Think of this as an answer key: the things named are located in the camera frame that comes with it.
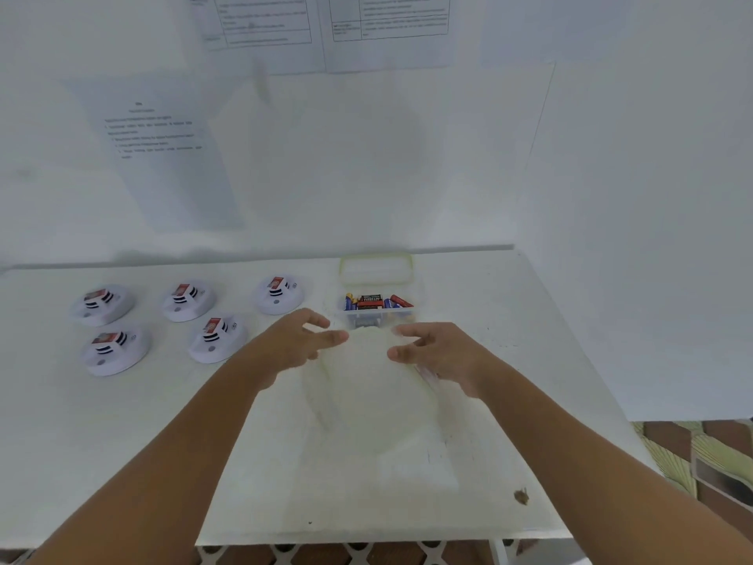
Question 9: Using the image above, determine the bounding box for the plain white round smoke detector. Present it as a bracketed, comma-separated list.
[302, 326, 441, 461]

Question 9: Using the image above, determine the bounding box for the person's right hand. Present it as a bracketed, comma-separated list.
[386, 321, 501, 402]

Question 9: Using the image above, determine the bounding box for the green-rimmed clear box lid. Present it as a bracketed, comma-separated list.
[338, 252, 415, 292]

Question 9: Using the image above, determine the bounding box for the white lattice table frame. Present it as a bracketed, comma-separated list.
[197, 540, 518, 565]

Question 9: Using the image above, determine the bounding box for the person's left forearm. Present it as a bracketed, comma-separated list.
[26, 354, 273, 565]

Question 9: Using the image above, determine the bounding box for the pile of batteries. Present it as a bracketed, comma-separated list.
[344, 292, 415, 312]

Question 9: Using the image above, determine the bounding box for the person's left hand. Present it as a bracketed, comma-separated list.
[237, 308, 349, 393]

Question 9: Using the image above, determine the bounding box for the white smoke detector red label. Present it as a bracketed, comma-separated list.
[80, 326, 151, 377]
[187, 314, 249, 365]
[161, 280, 217, 323]
[69, 284, 136, 328]
[253, 274, 306, 316]

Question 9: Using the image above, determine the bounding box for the person's right forearm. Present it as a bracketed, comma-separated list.
[467, 359, 753, 565]

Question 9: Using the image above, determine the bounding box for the clear plastic storage box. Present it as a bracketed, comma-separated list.
[334, 287, 418, 331]

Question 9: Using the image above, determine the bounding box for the white paper sheet with text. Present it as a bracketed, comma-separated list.
[64, 71, 247, 234]

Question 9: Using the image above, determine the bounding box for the white paper sheet with table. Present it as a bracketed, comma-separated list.
[316, 0, 455, 75]
[187, 0, 328, 76]

